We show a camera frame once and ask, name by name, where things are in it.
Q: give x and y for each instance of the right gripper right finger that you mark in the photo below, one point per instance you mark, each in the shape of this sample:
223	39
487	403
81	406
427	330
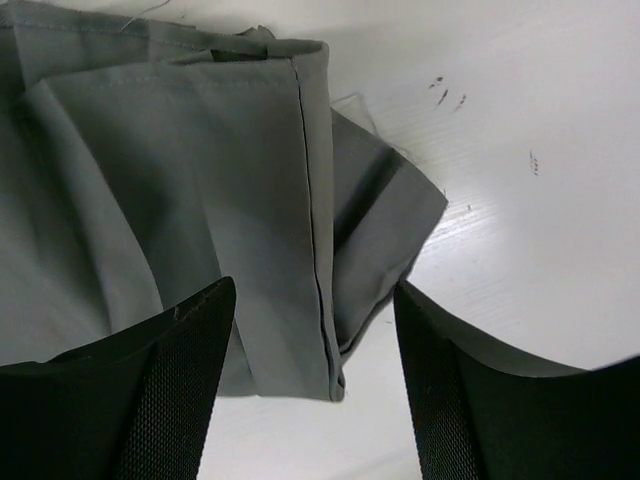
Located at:
483	409

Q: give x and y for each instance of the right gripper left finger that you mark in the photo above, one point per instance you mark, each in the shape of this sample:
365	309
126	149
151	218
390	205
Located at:
134	405

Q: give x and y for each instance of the grey pleated skirt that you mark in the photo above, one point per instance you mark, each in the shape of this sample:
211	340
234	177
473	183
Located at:
142	161

